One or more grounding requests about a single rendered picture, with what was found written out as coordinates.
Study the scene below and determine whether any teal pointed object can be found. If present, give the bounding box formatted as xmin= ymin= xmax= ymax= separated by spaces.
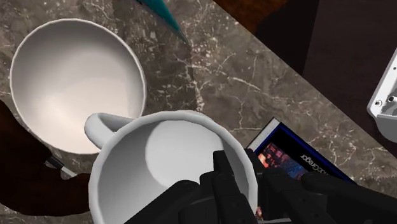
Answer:
xmin=134 ymin=0 xmax=190 ymax=45

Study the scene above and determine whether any dark brown object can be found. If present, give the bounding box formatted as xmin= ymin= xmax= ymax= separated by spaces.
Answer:
xmin=0 ymin=99 xmax=92 ymax=217

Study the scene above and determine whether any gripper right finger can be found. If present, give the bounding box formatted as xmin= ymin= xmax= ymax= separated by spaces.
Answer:
xmin=244 ymin=148 xmax=397 ymax=224

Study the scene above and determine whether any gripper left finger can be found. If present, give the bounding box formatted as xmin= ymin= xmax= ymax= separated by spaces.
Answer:
xmin=123 ymin=150 xmax=259 ymax=224

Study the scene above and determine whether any black and silver pen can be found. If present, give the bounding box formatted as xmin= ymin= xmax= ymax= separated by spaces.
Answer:
xmin=45 ymin=156 xmax=78 ymax=178

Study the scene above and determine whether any white mug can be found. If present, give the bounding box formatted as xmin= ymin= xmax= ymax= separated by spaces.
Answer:
xmin=84 ymin=109 xmax=259 ymax=224

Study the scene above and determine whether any dark blue book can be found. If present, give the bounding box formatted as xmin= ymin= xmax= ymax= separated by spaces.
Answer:
xmin=246 ymin=117 xmax=356 ymax=185

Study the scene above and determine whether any white bowl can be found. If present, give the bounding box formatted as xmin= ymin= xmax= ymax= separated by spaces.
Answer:
xmin=10 ymin=18 xmax=147 ymax=155

